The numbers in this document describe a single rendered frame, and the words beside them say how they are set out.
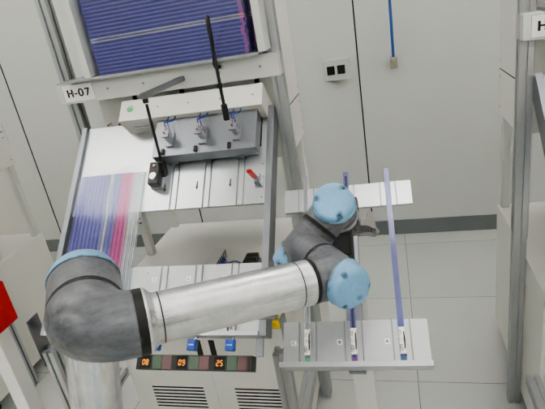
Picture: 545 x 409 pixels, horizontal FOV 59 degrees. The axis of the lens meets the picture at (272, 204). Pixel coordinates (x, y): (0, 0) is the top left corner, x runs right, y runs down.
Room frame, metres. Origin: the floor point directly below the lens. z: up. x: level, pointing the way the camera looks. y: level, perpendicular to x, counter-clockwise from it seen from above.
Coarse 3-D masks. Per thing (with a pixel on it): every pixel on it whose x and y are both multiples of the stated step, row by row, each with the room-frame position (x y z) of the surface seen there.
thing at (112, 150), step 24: (264, 120) 1.52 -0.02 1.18; (96, 144) 1.67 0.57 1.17; (120, 144) 1.63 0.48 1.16; (144, 144) 1.60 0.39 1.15; (264, 144) 1.45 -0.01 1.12; (96, 168) 1.60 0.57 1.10; (120, 168) 1.57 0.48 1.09; (144, 168) 1.54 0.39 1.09; (168, 168) 1.51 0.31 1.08; (192, 168) 1.48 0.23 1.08; (216, 168) 1.45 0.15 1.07; (240, 168) 1.42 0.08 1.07; (264, 168) 1.40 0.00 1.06; (144, 192) 1.47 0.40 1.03; (168, 192) 1.44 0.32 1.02; (192, 192) 1.42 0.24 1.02; (216, 192) 1.39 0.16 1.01; (240, 192) 1.37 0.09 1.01; (72, 216) 1.50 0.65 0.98
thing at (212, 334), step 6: (192, 336) 1.11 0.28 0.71; (198, 336) 1.10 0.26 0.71; (204, 336) 1.10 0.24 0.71; (210, 336) 1.09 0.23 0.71; (216, 336) 1.09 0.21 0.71; (222, 336) 1.08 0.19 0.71; (228, 336) 1.08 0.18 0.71; (234, 336) 1.07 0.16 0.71; (240, 336) 1.07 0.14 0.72; (246, 336) 1.07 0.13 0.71; (252, 336) 1.06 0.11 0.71; (258, 336) 1.06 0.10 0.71
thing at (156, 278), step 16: (144, 272) 1.28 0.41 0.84; (160, 272) 1.27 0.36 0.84; (176, 272) 1.25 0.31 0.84; (192, 272) 1.24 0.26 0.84; (208, 272) 1.22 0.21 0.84; (224, 272) 1.21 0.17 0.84; (240, 272) 1.19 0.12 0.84; (144, 288) 1.25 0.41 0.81; (160, 288) 1.23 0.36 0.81; (256, 320) 1.09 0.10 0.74
